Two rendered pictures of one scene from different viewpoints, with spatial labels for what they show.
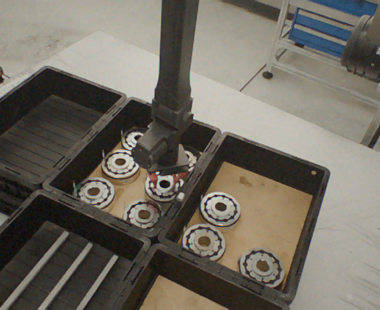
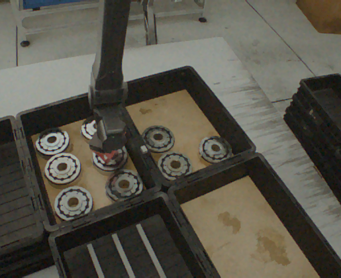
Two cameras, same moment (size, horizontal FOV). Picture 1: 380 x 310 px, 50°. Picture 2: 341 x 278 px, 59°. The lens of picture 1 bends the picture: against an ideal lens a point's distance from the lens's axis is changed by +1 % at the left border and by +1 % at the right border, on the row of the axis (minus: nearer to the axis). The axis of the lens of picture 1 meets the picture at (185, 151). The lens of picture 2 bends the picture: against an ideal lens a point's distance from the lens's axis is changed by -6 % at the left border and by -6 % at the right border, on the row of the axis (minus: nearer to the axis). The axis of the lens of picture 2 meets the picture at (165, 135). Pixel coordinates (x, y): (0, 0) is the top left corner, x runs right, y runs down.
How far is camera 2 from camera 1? 0.44 m
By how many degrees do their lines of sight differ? 35
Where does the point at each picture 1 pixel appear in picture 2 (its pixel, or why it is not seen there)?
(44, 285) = not seen: outside the picture
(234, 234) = (178, 146)
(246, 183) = (147, 111)
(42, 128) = not seen: outside the picture
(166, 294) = (189, 213)
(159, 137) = (116, 117)
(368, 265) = (229, 107)
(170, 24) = (119, 13)
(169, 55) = (116, 41)
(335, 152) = (152, 57)
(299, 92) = (56, 41)
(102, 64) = not seen: outside the picture
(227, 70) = not seen: outside the picture
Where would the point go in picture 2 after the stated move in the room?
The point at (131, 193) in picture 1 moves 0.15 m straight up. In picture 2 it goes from (91, 181) to (85, 150)
